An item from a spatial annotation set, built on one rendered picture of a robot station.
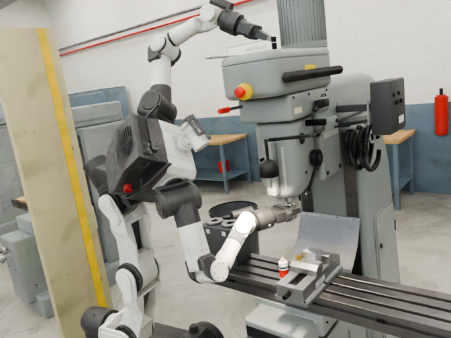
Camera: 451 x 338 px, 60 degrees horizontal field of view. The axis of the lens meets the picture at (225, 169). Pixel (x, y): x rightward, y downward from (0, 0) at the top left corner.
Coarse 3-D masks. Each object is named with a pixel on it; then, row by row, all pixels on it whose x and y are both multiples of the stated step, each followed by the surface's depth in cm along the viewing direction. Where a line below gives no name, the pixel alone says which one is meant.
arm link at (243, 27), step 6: (234, 12) 156; (228, 18) 155; (234, 18) 154; (240, 18) 156; (228, 24) 155; (234, 24) 154; (240, 24) 153; (246, 24) 152; (252, 24) 151; (228, 30) 157; (234, 30) 157; (240, 30) 154; (246, 30) 151; (246, 36) 153
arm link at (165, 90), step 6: (156, 84) 163; (162, 84) 163; (162, 90) 162; (168, 90) 164; (162, 96) 159; (168, 96) 163; (162, 102) 157; (168, 102) 163; (162, 108) 158; (168, 108) 162; (162, 114) 161; (168, 114) 163
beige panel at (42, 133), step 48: (0, 48) 236; (48, 48) 259; (0, 96) 241; (48, 96) 260; (48, 144) 261; (48, 192) 262; (48, 240) 264; (96, 240) 292; (48, 288) 269; (96, 288) 293
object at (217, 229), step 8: (208, 224) 198; (216, 224) 197; (224, 224) 194; (232, 224) 193; (208, 232) 197; (216, 232) 194; (224, 232) 191; (208, 240) 199; (216, 240) 196; (224, 240) 192; (248, 240) 198; (216, 248) 197; (240, 248) 192; (248, 248) 198; (240, 256) 193; (248, 256) 198; (240, 264) 193
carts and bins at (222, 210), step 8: (216, 208) 390; (224, 208) 396; (232, 208) 397; (240, 208) 396; (256, 208) 377; (216, 216) 390; (224, 216) 394; (256, 232) 369; (256, 240) 370; (256, 248) 371
